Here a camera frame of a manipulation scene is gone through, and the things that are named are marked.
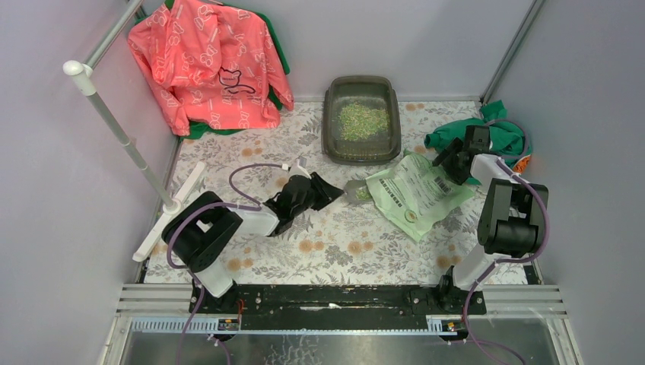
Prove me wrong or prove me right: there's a white clothes rack pole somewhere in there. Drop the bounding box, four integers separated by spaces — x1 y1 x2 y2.
62 60 205 262

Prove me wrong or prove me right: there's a green cat litter bag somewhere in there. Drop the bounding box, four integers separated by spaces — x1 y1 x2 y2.
365 152 474 243

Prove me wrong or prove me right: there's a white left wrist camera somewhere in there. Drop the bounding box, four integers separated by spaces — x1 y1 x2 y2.
288 156 311 179

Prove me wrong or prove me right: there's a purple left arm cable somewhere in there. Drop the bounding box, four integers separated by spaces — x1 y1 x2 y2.
165 163 294 365

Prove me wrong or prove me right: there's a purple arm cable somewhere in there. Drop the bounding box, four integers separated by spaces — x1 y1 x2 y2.
165 163 294 365
461 119 551 365

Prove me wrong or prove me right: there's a green garment behind jacket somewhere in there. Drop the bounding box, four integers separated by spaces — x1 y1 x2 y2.
132 0 291 141

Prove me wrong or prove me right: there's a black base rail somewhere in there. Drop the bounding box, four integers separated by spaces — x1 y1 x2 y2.
189 282 487 331

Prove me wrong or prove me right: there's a metal litter scoop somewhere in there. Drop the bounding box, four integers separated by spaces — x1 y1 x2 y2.
343 179 373 205

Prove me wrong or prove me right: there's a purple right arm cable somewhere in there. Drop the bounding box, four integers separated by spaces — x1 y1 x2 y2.
461 119 551 365

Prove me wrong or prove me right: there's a green cat litter pile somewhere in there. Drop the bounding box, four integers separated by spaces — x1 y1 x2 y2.
338 103 389 142

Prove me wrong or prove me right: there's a grey plastic litter box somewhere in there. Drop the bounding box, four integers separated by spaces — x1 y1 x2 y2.
321 75 402 166

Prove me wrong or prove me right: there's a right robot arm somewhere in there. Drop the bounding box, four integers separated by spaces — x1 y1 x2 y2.
433 125 548 313

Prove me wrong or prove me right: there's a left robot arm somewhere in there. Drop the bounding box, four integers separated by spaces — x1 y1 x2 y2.
161 173 344 313

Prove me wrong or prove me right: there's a pink hooded jacket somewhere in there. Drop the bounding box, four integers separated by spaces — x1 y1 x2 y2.
126 0 295 137

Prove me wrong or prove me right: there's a floral patterned mat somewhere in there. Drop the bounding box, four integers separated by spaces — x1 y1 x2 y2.
172 103 485 285

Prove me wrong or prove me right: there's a crumpled green garment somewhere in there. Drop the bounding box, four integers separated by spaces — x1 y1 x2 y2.
424 100 532 173

